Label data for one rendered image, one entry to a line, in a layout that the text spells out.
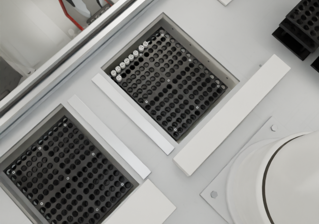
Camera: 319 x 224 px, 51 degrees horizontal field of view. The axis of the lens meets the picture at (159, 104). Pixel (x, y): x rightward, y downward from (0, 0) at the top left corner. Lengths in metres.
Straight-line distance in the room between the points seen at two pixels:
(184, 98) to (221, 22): 0.20
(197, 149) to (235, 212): 0.14
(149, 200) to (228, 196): 0.15
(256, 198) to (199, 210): 0.18
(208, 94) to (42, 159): 0.40
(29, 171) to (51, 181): 0.05
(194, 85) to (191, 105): 0.07
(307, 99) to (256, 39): 0.18
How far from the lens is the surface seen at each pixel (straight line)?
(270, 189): 0.52
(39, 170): 0.78
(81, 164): 0.76
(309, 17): 0.78
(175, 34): 0.88
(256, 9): 0.86
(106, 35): 0.74
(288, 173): 0.47
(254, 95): 0.73
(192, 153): 0.68
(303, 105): 0.80
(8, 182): 0.87
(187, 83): 0.79
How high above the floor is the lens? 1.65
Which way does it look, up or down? 75 degrees down
